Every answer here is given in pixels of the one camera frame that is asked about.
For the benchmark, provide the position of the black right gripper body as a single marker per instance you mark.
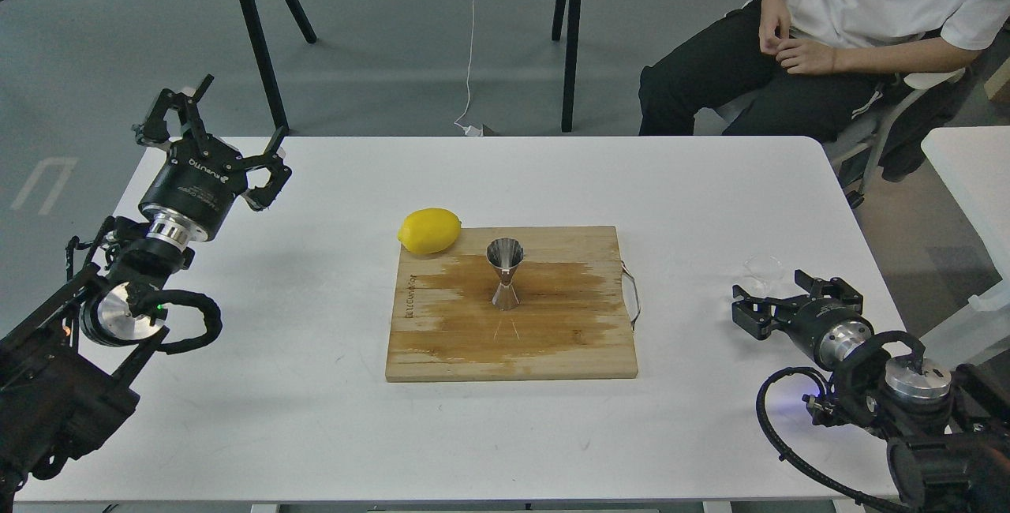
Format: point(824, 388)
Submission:
point(827, 331)

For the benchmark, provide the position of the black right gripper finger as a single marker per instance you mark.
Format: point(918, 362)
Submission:
point(827, 297)
point(759, 317)

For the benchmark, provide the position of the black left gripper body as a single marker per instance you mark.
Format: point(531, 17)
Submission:
point(196, 185)

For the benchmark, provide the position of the steel double jigger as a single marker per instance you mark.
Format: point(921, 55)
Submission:
point(505, 255)

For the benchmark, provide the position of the small clear glass cup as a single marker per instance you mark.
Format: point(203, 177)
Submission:
point(762, 273)

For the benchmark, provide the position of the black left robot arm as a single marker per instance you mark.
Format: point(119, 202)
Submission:
point(67, 368)

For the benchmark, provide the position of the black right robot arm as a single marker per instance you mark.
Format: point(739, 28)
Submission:
point(946, 430)

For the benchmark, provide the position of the person's left hand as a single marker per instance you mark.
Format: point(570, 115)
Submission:
point(806, 57)

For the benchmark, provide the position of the person's right hand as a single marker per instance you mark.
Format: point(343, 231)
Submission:
point(775, 24)

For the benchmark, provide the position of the grey office chair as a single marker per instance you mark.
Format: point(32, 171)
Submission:
point(889, 134)

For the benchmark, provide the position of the yellow lemon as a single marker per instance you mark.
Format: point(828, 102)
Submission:
point(429, 230)

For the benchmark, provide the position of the wooden cutting board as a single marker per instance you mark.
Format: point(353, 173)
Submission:
point(571, 321)

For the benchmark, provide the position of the white side table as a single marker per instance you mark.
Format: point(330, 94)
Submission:
point(973, 162)

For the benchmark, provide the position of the seated person white shirt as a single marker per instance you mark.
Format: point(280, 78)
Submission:
point(875, 40)

